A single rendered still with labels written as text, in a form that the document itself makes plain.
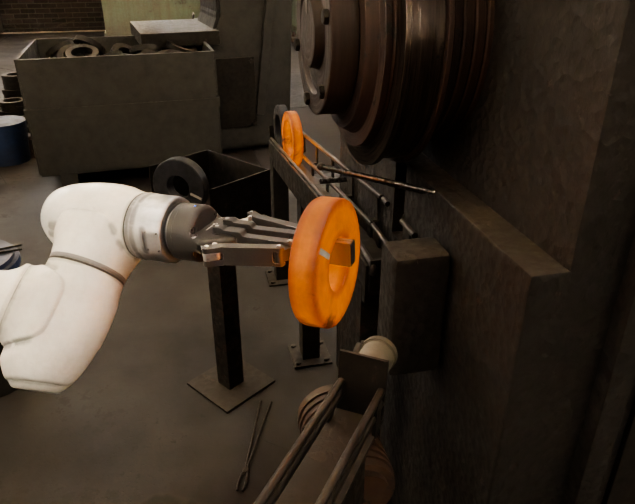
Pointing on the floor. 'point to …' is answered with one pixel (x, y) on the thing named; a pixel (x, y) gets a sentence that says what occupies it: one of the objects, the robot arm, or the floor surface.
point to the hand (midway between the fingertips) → (325, 249)
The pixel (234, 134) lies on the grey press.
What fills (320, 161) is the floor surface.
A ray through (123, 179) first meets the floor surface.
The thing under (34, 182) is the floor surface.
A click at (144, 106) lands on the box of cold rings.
